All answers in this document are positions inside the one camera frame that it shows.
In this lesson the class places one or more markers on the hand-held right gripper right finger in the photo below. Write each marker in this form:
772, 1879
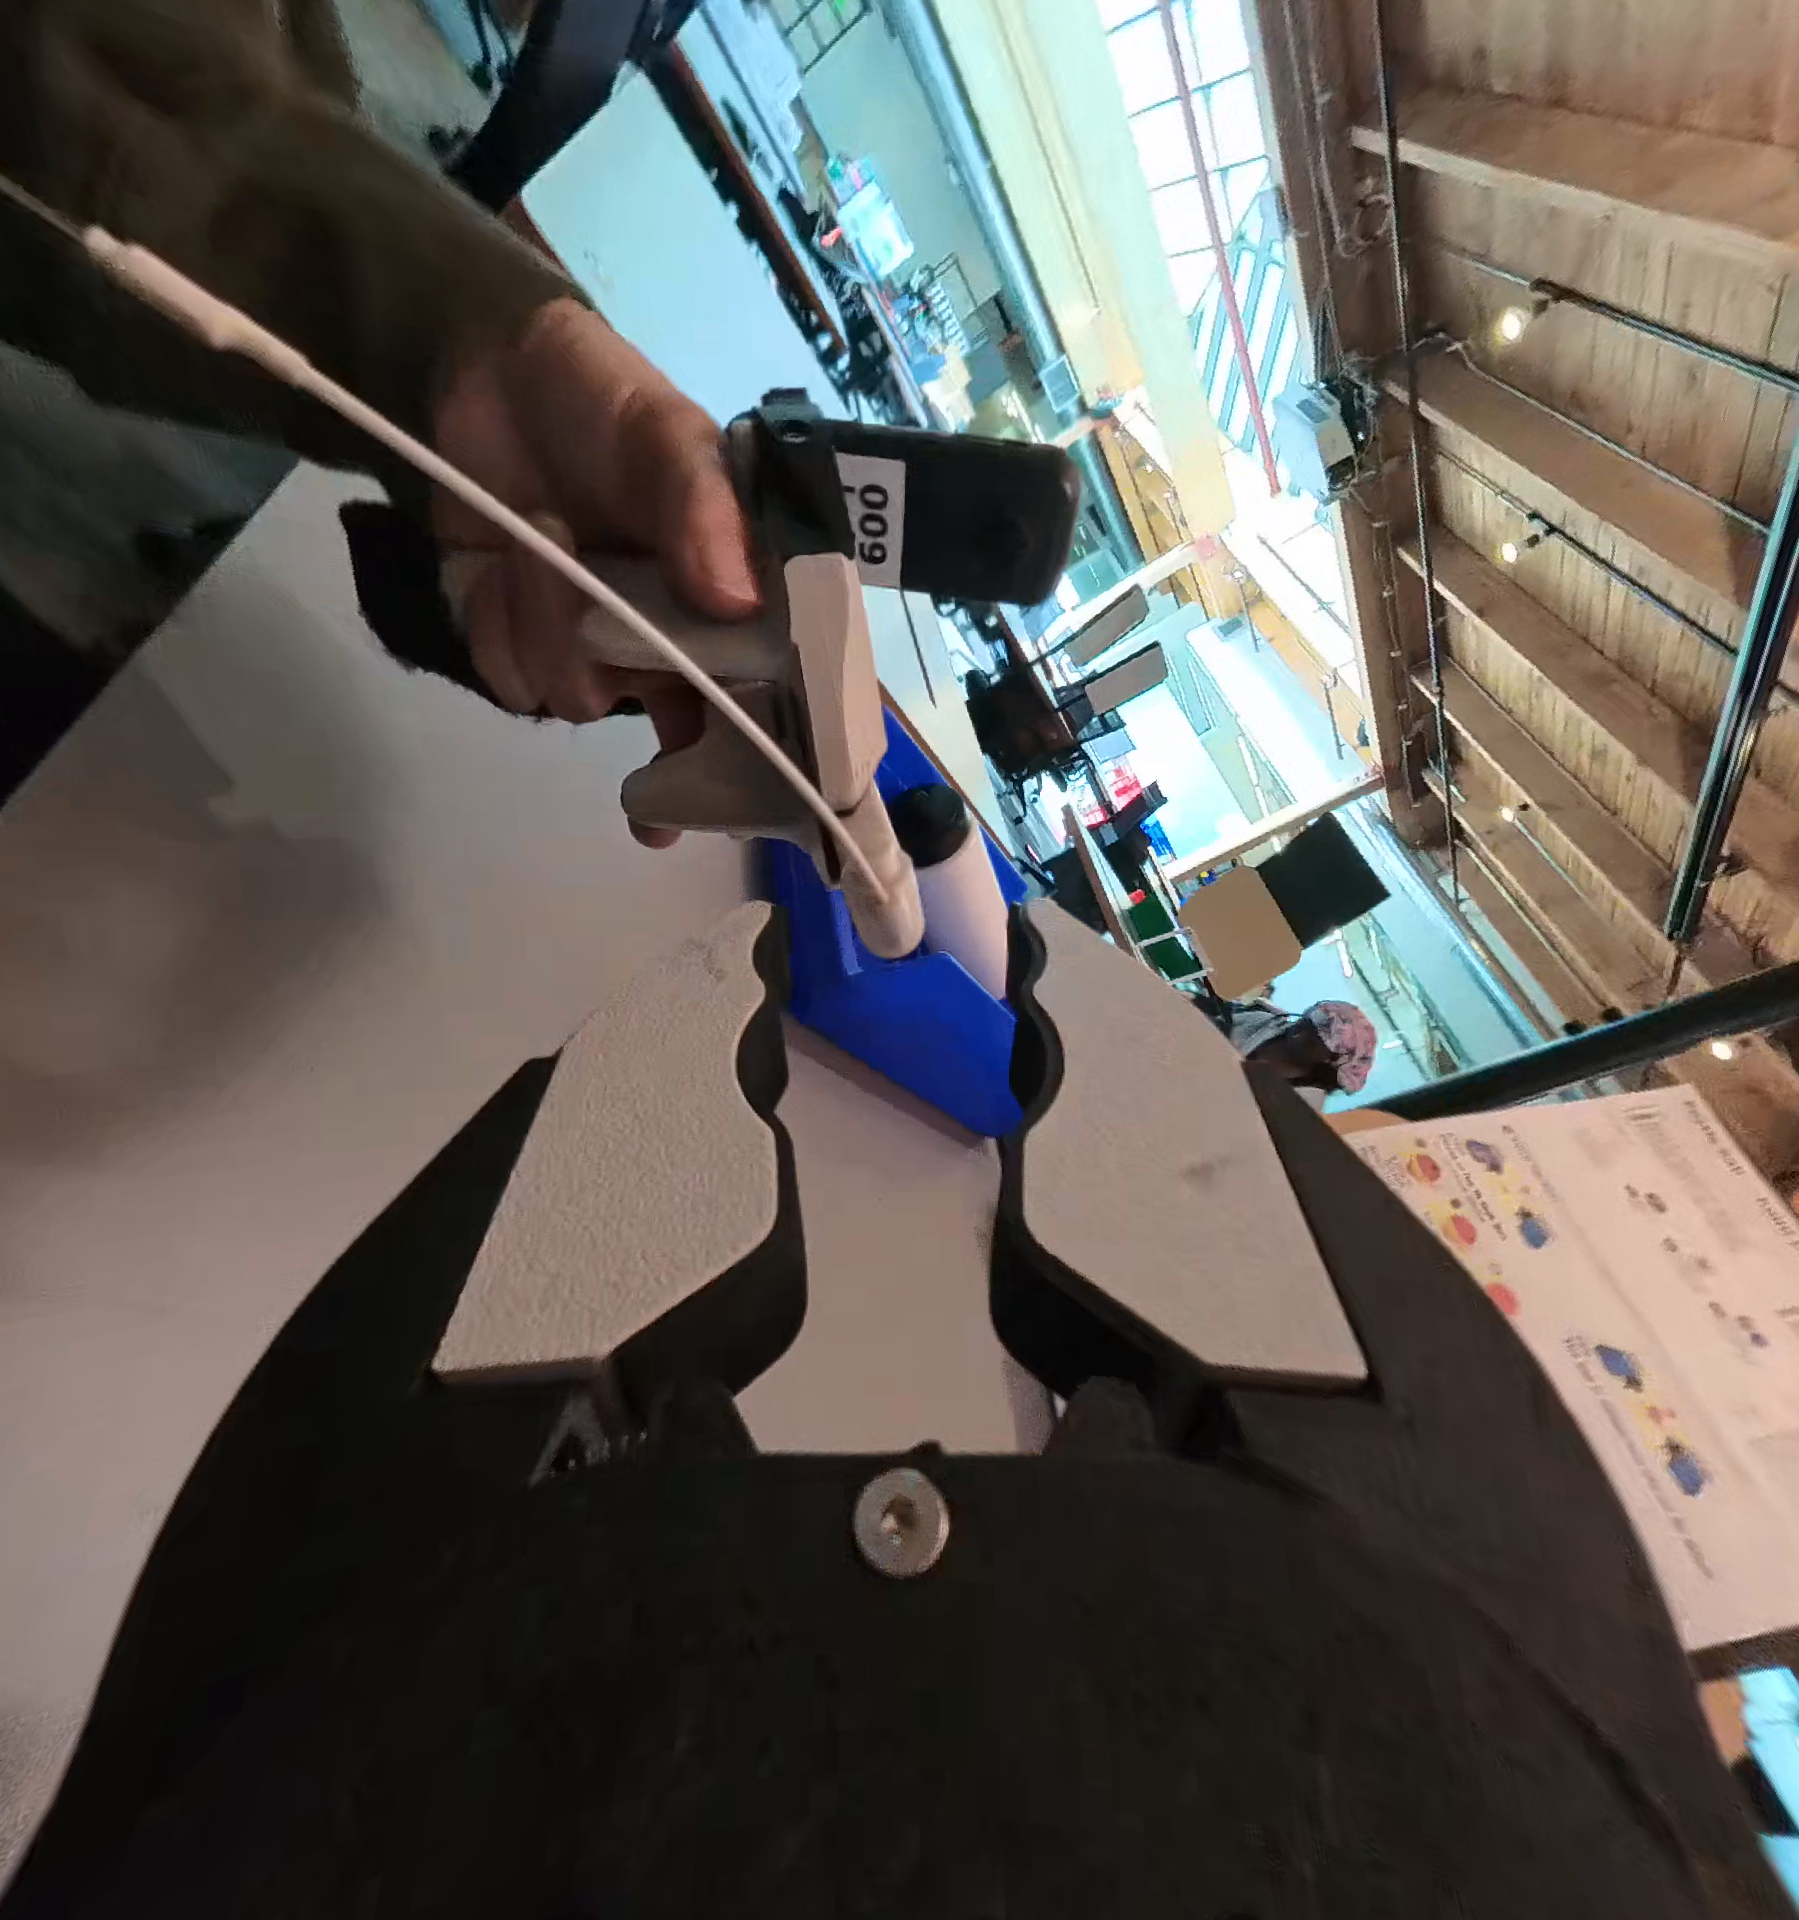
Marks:
1186, 1200

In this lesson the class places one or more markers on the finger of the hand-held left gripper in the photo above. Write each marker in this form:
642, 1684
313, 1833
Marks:
836, 676
719, 788

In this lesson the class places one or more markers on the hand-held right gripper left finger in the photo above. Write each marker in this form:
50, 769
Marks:
631, 1185

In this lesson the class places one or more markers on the blue plastic bin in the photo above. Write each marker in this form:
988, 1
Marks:
915, 1035

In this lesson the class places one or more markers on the person's left hand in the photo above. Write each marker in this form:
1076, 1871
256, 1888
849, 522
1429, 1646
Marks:
600, 450

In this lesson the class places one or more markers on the instruction sheet on board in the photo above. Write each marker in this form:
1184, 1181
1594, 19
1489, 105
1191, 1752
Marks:
1373, 1119

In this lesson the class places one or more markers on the beige board stand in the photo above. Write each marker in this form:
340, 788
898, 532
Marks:
1242, 930

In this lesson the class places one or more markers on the white cylinder with black cap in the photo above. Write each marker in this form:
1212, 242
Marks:
975, 915

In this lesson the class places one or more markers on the black divider panel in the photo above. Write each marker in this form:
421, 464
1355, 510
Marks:
1327, 877

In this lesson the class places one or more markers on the ceiling projector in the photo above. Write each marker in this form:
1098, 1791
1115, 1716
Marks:
1317, 434

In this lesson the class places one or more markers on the printed instruction sheet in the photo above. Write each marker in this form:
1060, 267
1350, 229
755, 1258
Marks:
1619, 1352

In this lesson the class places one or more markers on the black office chair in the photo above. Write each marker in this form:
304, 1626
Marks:
571, 90

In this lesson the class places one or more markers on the black metal rail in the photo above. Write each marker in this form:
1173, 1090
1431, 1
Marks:
1619, 1028

